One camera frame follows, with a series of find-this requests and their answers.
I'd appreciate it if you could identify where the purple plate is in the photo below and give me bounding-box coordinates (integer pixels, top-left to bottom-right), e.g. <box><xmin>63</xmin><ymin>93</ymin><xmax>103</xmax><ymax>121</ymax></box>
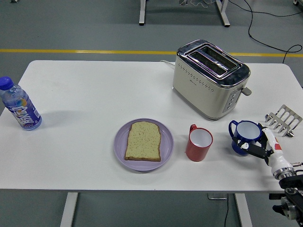
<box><xmin>114</xmin><ymin>118</ymin><xmax>175</xmax><ymax>172</ymax></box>

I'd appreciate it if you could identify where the cream and chrome toaster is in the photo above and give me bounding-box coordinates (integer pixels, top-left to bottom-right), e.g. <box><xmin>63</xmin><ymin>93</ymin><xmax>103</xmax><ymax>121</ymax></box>
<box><xmin>172</xmin><ymin>39</ymin><xmax>252</xmax><ymax>121</ymax></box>

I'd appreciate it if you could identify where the white toaster power cord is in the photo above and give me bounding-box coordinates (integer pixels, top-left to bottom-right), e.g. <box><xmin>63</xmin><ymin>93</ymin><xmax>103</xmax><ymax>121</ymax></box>
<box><xmin>160</xmin><ymin>60</ymin><xmax>176</xmax><ymax>70</ymax></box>

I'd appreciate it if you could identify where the red enamel cup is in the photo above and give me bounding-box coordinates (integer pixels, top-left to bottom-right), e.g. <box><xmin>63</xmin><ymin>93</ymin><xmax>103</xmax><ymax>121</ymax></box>
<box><xmin>185</xmin><ymin>123</ymin><xmax>214</xmax><ymax>162</ymax></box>

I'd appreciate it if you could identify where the blue enamel cup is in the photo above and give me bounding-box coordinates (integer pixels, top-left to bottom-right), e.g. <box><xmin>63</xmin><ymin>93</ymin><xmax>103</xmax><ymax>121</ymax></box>
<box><xmin>228</xmin><ymin>120</ymin><xmax>263</xmax><ymax>157</ymax></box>

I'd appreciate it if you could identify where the thin black floor cable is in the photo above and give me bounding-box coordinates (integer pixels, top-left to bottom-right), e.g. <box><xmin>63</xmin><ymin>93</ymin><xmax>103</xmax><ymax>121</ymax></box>
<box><xmin>228</xmin><ymin>0</ymin><xmax>303</xmax><ymax>17</ymax></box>

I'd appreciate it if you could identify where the white background desk leg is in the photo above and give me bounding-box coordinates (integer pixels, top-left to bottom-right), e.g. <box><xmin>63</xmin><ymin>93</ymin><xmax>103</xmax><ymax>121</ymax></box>
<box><xmin>214</xmin><ymin>0</ymin><xmax>231</xmax><ymax>27</ymax></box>
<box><xmin>138</xmin><ymin>0</ymin><xmax>147</xmax><ymax>26</ymax></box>

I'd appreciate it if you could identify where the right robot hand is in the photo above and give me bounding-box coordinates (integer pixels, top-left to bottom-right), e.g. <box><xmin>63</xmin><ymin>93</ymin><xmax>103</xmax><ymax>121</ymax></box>
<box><xmin>231</xmin><ymin>122</ymin><xmax>294</xmax><ymax>175</ymax></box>

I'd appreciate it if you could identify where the black cable under table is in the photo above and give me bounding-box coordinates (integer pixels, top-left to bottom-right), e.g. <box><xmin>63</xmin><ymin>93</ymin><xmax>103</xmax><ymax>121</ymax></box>
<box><xmin>223</xmin><ymin>198</ymin><xmax>230</xmax><ymax>227</ymax></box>

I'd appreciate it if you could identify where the long black floor cable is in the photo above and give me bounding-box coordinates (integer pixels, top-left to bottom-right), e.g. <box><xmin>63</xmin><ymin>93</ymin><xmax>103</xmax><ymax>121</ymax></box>
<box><xmin>244</xmin><ymin>0</ymin><xmax>303</xmax><ymax>64</ymax></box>

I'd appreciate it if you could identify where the metal toast rack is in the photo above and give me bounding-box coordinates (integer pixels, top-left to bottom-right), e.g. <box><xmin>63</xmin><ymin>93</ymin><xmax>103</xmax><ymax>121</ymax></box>
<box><xmin>264</xmin><ymin>104</ymin><xmax>303</xmax><ymax>138</ymax></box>

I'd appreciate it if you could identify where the grey bracket under table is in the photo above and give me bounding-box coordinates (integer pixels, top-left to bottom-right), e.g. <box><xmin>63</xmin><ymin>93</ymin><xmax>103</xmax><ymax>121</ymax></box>
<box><xmin>207</xmin><ymin>193</ymin><xmax>228</xmax><ymax>201</ymax></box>

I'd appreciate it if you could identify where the white table leg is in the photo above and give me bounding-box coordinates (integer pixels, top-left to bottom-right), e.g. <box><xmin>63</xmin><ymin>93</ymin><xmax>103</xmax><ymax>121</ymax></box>
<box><xmin>234</xmin><ymin>193</ymin><xmax>253</xmax><ymax>227</ymax></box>
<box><xmin>59</xmin><ymin>192</ymin><xmax>79</xmax><ymax>227</ymax></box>

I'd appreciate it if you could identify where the bread slice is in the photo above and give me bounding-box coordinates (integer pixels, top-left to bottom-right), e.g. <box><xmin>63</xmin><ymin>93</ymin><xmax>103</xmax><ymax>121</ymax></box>
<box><xmin>124</xmin><ymin>121</ymin><xmax>162</xmax><ymax>163</ymax></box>

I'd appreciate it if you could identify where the black desk control panel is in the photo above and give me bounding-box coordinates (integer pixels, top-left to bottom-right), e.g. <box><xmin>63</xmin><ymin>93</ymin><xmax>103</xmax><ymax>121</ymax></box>
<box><xmin>268</xmin><ymin>193</ymin><xmax>286</xmax><ymax>201</ymax></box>

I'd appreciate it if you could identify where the plastic drink bottle blue cap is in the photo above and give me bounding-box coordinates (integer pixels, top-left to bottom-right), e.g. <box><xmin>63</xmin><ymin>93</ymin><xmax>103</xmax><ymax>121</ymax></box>
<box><xmin>0</xmin><ymin>76</ymin><xmax>43</xmax><ymax>131</ymax></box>

